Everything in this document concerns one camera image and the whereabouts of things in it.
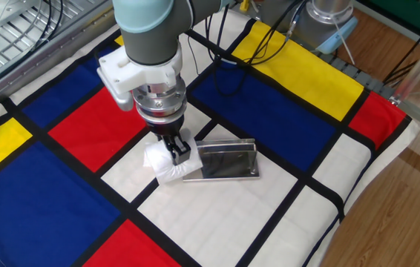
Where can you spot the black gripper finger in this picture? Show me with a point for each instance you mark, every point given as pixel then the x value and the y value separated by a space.
pixel 180 152

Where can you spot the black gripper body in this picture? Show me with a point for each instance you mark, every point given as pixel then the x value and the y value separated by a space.
pixel 165 130

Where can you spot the white toilet paper roll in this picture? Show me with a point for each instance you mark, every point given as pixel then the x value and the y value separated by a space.
pixel 158 163

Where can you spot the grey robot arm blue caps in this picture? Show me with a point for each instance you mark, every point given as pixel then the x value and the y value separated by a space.
pixel 150 37

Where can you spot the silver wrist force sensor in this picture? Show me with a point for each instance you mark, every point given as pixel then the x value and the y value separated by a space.
pixel 160 102

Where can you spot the colour block grid tablecloth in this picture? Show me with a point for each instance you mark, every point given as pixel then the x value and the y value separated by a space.
pixel 262 115

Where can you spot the yellow plastic clamp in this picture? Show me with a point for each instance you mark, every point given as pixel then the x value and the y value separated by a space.
pixel 245 5

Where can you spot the aluminium table edge rail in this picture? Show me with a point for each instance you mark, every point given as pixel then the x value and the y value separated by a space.
pixel 28 70

